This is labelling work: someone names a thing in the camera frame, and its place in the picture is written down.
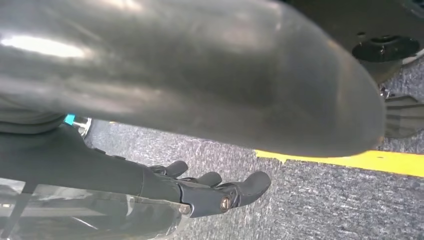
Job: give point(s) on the yellow floor tape square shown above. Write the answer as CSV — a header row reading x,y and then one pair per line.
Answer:
x,y
381,162

